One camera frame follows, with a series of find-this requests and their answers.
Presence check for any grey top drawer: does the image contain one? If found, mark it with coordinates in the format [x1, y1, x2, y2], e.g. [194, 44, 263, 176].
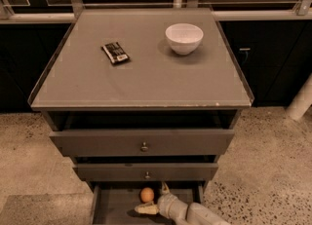
[50, 129, 234, 157]

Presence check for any round metal middle knob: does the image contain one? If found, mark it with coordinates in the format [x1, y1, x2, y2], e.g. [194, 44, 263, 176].
[144, 171, 151, 180]

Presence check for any orange fruit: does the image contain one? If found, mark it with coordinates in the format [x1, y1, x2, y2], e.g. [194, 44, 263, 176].
[139, 187, 155, 204]

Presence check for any white post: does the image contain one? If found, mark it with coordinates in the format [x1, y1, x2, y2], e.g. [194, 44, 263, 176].
[286, 74, 312, 121]

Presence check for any grey middle drawer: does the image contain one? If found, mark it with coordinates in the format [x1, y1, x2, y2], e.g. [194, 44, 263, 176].
[74, 163, 218, 182]

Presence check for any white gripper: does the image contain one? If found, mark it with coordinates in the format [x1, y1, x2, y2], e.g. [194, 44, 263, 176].
[135, 182, 188, 222]

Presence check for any grey drawer cabinet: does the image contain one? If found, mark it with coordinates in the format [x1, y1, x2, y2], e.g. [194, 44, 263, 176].
[27, 7, 254, 225]

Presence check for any black snack bar wrapper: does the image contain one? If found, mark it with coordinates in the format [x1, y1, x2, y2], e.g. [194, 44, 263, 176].
[101, 42, 130, 65]

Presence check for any grey drawer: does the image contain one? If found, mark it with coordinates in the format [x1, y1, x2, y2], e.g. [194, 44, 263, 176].
[74, 163, 218, 182]
[50, 129, 234, 157]
[91, 181, 204, 225]

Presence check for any round metal knob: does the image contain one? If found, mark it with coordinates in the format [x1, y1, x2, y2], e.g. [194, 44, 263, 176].
[144, 171, 151, 180]
[140, 142, 149, 152]

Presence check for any grey bottom drawer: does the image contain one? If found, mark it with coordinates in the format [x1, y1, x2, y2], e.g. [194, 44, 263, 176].
[91, 181, 204, 225]

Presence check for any round metal top knob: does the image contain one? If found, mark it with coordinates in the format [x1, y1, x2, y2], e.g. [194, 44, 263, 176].
[140, 142, 149, 152]

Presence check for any metal rail frame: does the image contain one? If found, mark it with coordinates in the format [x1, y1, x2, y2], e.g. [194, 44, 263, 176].
[0, 0, 312, 25]

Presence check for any white ceramic bowl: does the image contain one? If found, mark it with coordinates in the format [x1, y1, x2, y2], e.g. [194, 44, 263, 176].
[165, 23, 204, 55]

